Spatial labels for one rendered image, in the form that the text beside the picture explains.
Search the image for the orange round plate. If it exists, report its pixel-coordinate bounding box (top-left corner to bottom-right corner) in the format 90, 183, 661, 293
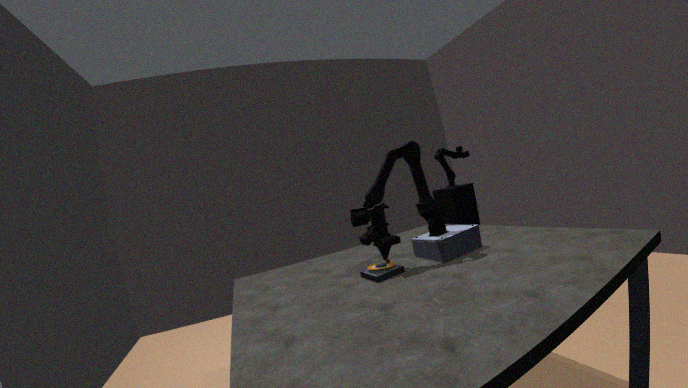
367, 259, 396, 271

